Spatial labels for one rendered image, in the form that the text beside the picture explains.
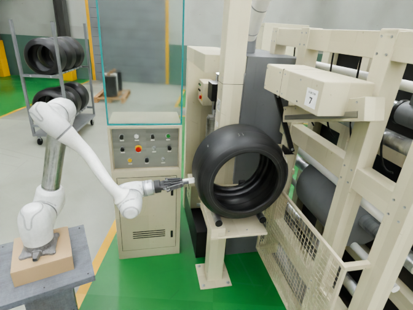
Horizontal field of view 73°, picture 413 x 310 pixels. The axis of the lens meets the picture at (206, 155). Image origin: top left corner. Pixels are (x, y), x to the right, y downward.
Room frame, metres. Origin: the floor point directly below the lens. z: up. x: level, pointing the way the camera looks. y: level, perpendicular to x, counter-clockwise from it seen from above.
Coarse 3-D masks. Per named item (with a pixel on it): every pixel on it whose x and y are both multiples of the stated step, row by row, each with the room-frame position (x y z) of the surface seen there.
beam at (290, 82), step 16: (272, 64) 1.75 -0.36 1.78; (272, 80) 1.66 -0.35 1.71; (288, 80) 1.48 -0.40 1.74; (304, 80) 1.33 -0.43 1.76; (320, 80) 1.22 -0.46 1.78; (336, 80) 1.24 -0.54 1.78; (352, 80) 1.27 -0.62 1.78; (288, 96) 1.45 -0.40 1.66; (304, 96) 1.30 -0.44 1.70; (320, 96) 1.19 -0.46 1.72; (336, 96) 1.20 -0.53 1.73; (352, 96) 1.21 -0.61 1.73; (368, 96) 1.23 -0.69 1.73; (320, 112) 1.18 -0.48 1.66; (336, 112) 1.20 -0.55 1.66
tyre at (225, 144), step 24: (216, 144) 1.41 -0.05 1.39; (240, 144) 1.38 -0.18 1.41; (264, 144) 1.42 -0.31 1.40; (192, 168) 1.51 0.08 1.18; (216, 168) 1.35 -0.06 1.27; (264, 168) 1.69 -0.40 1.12; (216, 192) 1.62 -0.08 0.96; (240, 192) 1.66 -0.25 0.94; (264, 192) 1.59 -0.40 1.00; (240, 216) 1.39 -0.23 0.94
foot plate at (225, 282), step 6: (198, 264) 1.90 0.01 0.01; (204, 264) 1.91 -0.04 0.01; (198, 270) 1.84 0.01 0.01; (204, 270) 1.84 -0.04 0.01; (222, 270) 1.85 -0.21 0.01; (198, 276) 1.77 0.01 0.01; (204, 276) 1.77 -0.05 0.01; (222, 276) 1.79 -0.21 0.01; (228, 276) 1.79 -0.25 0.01; (204, 282) 1.71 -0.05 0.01; (210, 282) 1.71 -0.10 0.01; (216, 282) 1.72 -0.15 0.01; (222, 282) 1.72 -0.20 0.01; (228, 282) 1.72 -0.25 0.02; (204, 288) 1.65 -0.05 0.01
